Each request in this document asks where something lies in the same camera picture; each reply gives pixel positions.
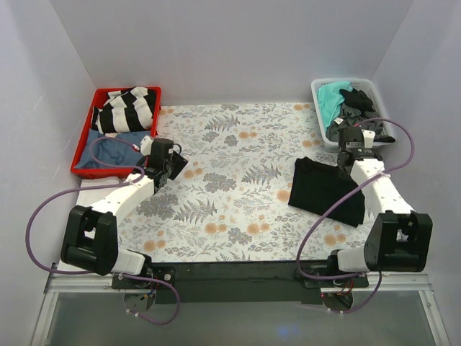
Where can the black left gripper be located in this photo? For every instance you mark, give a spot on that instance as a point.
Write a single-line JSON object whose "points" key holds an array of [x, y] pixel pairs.
{"points": [[178, 164]]}

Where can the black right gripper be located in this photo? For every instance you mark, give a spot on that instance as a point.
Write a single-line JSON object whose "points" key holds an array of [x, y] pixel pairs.
{"points": [[359, 146]]}

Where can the black t-shirt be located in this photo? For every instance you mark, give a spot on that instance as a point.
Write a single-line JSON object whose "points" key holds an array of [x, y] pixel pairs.
{"points": [[316, 187]]}

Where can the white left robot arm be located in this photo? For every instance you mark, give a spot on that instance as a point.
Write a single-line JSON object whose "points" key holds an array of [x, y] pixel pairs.
{"points": [[91, 238]]}

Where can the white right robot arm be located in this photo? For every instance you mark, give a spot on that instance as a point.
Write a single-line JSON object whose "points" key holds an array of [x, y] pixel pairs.
{"points": [[399, 238]]}

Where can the grey t-shirt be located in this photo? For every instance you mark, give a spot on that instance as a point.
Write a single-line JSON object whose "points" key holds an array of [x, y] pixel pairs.
{"points": [[348, 117]]}

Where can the teal t-shirt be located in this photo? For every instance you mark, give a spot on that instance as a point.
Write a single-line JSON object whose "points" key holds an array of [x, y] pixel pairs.
{"points": [[330, 100]]}

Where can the white plastic laundry basket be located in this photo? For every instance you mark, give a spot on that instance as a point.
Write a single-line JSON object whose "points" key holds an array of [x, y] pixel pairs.
{"points": [[366, 85]]}

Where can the floral patterned table mat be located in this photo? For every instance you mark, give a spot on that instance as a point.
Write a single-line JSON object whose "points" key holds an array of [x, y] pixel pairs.
{"points": [[230, 202]]}

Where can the black white striped shirt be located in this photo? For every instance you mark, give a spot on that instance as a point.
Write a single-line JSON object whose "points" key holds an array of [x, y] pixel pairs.
{"points": [[126, 111]]}

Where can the blue folded shirt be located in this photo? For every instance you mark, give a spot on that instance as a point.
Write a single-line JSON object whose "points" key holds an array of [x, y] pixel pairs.
{"points": [[111, 151]]}

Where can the red plastic tray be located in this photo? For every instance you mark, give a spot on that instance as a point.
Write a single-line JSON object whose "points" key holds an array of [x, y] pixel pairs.
{"points": [[99, 98]]}

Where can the white folded cloth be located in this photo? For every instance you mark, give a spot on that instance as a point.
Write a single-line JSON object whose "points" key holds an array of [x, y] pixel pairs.
{"points": [[86, 198]]}

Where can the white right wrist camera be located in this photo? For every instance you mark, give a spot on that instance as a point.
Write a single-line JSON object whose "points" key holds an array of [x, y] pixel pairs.
{"points": [[368, 138]]}

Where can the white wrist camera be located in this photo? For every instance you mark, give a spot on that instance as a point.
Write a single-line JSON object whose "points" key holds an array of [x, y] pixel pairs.
{"points": [[368, 138], [144, 147]]}

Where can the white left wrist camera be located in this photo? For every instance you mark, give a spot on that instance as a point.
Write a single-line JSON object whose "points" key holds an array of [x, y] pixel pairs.
{"points": [[144, 147]]}

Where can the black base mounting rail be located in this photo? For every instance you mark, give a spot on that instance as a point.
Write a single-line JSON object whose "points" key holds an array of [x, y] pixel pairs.
{"points": [[262, 281]]}

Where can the aluminium table frame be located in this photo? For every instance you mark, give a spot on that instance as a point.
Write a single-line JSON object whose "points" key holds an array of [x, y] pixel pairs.
{"points": [[389, 309]]}

